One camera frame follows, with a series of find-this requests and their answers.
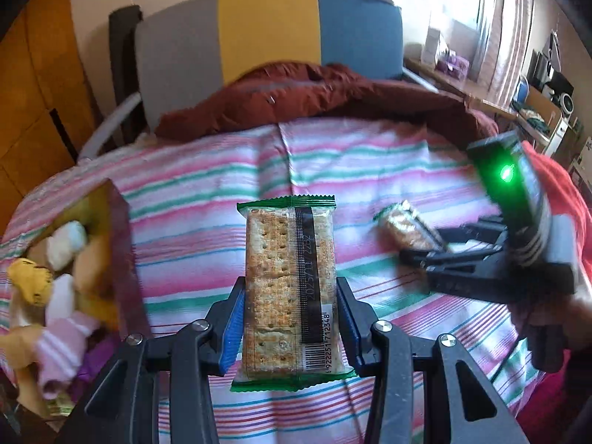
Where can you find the wooden side desk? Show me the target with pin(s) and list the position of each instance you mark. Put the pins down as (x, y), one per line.
(462, 84)

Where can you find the gold cardboard box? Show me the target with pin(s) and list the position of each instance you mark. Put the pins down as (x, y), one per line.
(125, 249)

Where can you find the pink curtain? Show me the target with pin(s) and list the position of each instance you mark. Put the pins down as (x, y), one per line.
(504, 23)

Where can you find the small green carton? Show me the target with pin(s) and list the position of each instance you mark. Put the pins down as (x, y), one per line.
(60, 407)

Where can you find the striped bed sheet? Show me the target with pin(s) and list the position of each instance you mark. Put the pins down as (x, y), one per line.
(208, 185)

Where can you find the orange wooden wardrobe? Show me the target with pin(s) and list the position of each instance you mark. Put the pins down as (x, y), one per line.
(37, 101)

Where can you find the grey bed frame rail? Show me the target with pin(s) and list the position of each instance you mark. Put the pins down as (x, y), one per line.
(108, 125)

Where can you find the green-edged cracker packet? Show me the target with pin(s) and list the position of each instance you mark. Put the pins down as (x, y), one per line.
(277, 277)
(407, 226)

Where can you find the black stereo set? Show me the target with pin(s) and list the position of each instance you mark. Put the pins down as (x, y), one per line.
(555, 85)

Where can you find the purple storage box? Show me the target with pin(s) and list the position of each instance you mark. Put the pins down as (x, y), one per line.
(454, 62)

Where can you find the red blanket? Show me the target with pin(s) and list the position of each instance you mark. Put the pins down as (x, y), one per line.
(566, 185)

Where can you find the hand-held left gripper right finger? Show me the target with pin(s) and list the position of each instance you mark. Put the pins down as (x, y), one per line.
(349, 328)

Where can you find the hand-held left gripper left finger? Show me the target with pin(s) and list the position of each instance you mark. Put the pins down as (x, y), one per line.
(233, 328)

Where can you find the brown cardboard box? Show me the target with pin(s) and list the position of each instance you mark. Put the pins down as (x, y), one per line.
(543, 108)

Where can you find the grey yellow blue headboard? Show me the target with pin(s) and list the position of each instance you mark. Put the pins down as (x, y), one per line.
(268, 27)

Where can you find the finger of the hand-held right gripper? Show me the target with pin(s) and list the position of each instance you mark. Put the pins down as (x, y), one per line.
(471, 233)
(453, 273)

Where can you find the dark red jacket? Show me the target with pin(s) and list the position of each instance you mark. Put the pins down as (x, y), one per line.
(323, 97)

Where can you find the yellow and white sock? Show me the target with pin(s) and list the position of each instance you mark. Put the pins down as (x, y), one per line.
(30, 280)

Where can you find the pink striped sock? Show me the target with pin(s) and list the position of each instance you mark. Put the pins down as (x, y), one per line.
(60, 347)

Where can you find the person's right hand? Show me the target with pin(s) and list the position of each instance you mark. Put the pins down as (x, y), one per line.
(580, 314)

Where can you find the purple snack packet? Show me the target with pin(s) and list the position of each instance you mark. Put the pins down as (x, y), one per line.
(95, 363)

